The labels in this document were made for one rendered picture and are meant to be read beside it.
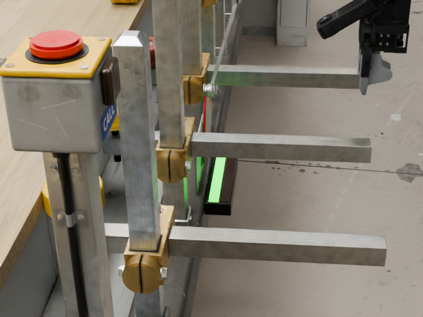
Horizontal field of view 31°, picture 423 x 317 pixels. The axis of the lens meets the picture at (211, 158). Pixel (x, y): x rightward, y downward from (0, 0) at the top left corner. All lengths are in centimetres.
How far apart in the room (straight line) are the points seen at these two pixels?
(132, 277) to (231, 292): 126
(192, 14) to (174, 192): 33
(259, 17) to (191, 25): 258
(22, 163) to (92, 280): 44
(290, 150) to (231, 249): 26
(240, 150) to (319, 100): 209
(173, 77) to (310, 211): 150
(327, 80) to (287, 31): 239
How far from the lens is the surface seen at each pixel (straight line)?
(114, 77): 58
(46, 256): 126
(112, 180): 157
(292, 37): 384
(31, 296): 121
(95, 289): 69
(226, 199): 134
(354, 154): 123
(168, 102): 115
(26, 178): 106
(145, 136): 89
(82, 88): 56
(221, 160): 145
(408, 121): 318
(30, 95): 58
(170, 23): 110
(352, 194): 267
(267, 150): 122
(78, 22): 160
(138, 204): 94
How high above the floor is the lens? 144
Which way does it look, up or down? 30 degrees down
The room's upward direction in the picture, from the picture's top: 1 degrees counter-clockwise
